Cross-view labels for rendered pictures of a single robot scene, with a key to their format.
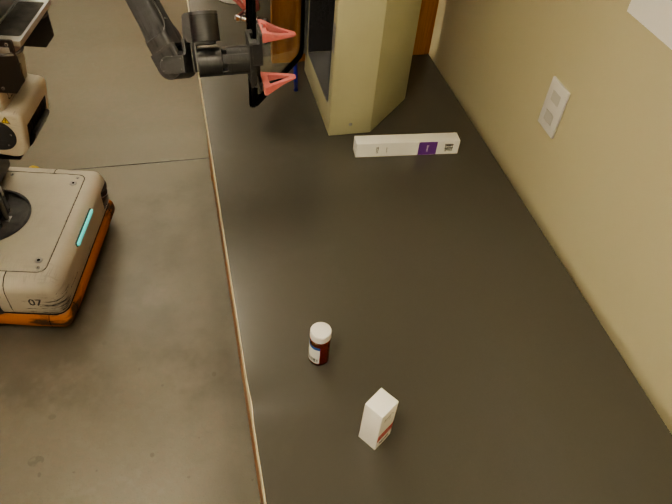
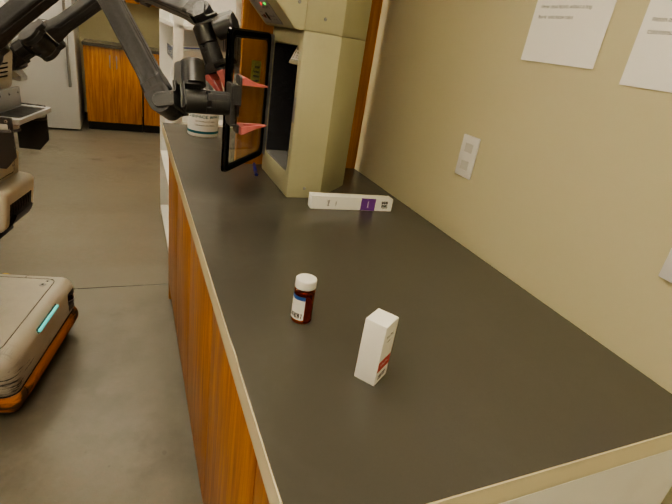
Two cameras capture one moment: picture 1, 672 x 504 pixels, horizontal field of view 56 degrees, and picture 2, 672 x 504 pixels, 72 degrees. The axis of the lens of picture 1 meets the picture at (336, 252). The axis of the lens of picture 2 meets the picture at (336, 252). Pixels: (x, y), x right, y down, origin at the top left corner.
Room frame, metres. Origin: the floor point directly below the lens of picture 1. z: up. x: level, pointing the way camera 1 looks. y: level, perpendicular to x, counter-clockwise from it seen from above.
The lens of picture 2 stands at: (-0.06, 0.08, 1.40)
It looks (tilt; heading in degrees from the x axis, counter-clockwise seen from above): 24 degrees down; 351
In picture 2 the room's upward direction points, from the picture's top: 9 degrees clockwise
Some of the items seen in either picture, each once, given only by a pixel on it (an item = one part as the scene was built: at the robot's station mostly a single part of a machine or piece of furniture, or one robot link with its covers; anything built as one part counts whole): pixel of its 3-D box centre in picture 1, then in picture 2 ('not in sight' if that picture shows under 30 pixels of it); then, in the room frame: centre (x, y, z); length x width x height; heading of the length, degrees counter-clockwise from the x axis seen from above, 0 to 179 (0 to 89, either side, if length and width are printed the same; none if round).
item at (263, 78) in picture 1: (274, 72); (248, 119); (1.19, 0.17, 1.18); 0.09 x 0.07 x 0.07; 108
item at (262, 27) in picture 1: (273, 41); (249, 90); (1.19, 0.17, 1.25); 0.09 x 0.07 x 0.07; 108
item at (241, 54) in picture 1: (239, 59); (220, 103); (1.17, 0.24, 1.21); 0.07 x 0.07 x 0.10; 18
